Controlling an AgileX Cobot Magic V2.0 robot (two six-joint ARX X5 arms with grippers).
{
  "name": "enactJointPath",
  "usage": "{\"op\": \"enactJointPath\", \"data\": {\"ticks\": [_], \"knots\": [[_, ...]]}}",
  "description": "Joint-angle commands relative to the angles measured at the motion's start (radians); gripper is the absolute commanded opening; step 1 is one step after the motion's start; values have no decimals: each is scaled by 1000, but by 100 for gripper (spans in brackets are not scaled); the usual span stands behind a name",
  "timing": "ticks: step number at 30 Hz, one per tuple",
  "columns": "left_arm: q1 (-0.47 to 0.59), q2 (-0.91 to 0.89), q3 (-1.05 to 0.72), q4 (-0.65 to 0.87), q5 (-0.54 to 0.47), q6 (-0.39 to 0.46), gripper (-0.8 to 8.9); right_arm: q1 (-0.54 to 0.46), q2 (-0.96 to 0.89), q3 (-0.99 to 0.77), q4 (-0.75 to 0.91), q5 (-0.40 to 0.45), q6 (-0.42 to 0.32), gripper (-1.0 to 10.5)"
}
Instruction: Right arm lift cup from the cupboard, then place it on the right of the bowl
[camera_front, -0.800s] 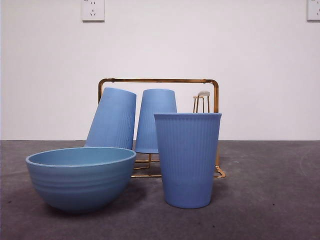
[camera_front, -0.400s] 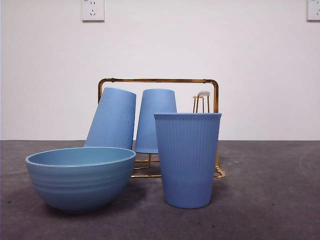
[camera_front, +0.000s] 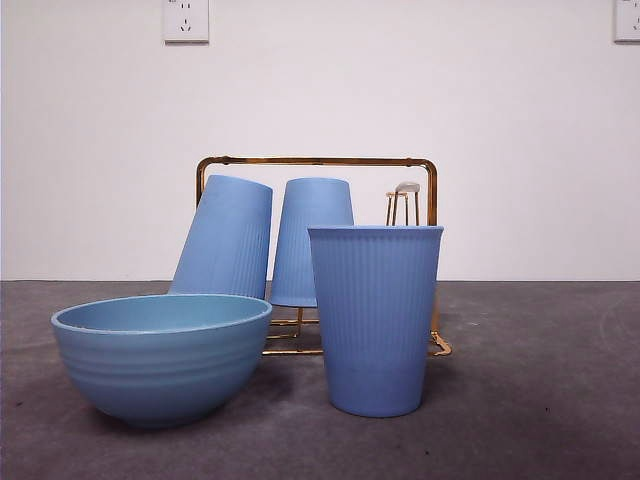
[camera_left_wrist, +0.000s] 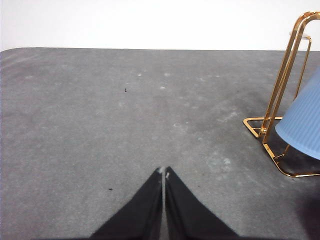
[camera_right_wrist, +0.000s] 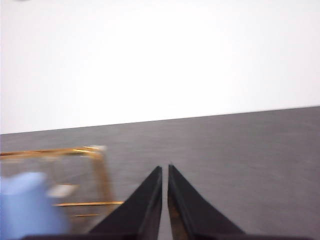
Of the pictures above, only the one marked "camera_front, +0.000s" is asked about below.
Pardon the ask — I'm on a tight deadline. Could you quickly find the blue ribbed cup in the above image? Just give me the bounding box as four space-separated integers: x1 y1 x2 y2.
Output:
269 177 355 308
169 173 274 301
306 223 446 419

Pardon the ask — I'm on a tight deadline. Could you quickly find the tilted blue ribbed cup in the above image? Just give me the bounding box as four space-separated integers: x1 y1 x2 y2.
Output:
169 173 274 301

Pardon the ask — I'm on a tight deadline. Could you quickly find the blue ribbed bowl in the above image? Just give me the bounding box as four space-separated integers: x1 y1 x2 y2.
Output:
49 293 274 429

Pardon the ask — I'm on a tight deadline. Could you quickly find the gold wire cup rack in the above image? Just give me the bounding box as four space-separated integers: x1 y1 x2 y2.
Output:
194 155 454 358

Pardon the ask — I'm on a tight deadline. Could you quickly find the white wall socket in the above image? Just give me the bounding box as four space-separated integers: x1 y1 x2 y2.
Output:
163 0 210 44
613 0 640 44

